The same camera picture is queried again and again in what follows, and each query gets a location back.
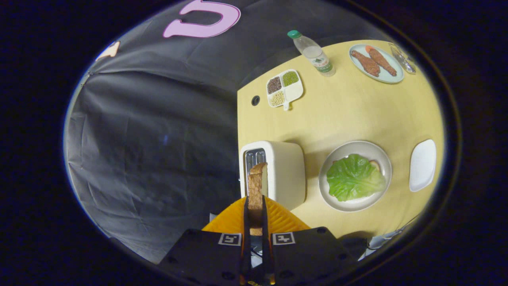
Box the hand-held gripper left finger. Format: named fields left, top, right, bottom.
left=159, top=196, right=251, bottom=286

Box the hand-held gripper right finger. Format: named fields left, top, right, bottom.
left=262, top=197, right=358, bottom=286

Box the toasted bread slice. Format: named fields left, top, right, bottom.
left=248, top=162, right=269, bottom=236

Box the green lettuce leaf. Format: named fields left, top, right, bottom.
left=326, top=154, right=387, bottom=202

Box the white toaster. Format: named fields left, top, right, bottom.
left=239, top=141, right=306, bottom=211

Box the round white plate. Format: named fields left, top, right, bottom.
left=319, top=141, right=393, bottom=212

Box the white divided dish with beans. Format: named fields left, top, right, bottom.
left=266, top=69, right=304, bottom=111

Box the white irregular plate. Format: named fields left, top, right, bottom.
left=409, top=139, right=437, bottom=192

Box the clear bottle with green cap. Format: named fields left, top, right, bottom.
left=287, top=30, right=336, bottom=77

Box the brown meat piece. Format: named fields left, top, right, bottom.
left=351, top=50, right=381, bottom=77

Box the pale blue plate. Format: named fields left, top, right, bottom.
left=349, top=44, right=404, bottom=84

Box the reddish meat piece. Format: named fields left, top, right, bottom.
left=366, top=46, right=397, bottom=77

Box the clear glass cup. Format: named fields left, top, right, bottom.
left=389, top=43, right=416, bottom=75

